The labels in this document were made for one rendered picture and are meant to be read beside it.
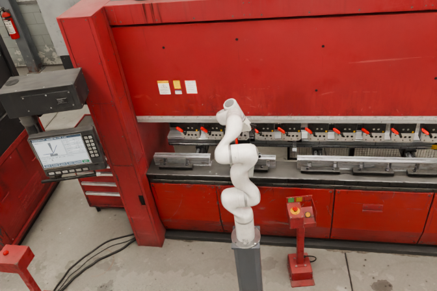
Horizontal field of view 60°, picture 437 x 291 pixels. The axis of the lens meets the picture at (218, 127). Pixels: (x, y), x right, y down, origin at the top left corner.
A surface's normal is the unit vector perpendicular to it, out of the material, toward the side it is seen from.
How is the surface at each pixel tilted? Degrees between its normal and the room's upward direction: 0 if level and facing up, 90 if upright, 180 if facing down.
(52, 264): 0
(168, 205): 90
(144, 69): 90
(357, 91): 90
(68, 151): 90
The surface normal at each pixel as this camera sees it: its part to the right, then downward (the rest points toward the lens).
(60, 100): 0.08, 0.57
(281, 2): -0.16, 0.58
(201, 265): -0.11, -0.81
